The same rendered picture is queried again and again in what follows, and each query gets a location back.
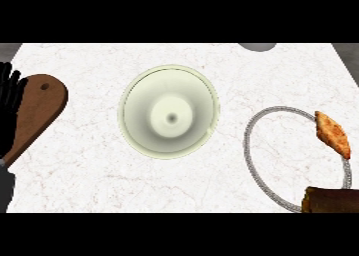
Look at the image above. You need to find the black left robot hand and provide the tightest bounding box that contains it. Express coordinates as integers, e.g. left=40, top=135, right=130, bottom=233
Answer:
left=0, top=61, right=29, bottom=160

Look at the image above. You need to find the pale green bowl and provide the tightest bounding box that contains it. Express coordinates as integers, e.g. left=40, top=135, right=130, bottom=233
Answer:
left=117, top=64, right=221, bottom=160

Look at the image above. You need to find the white round placemat grey rim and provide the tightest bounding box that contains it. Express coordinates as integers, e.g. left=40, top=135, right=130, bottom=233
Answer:
left=242, top=105, right=353, bottom=214

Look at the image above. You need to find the orange sweet potato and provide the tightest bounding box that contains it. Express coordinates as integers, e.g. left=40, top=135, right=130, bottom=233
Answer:
left=313, top=110, right=351, bottom=160

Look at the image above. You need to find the brown wooden cutting board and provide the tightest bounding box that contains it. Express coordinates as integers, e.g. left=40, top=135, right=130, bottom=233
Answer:
left=1, top=73, right=69, bottom=168

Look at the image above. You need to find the grey round object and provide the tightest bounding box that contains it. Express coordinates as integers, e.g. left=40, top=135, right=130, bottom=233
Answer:
left=236, top=43, right=277, bottom=53

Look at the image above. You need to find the brown block object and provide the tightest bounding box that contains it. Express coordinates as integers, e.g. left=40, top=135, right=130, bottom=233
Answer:
left=300, top=186, right=359, bottom=214

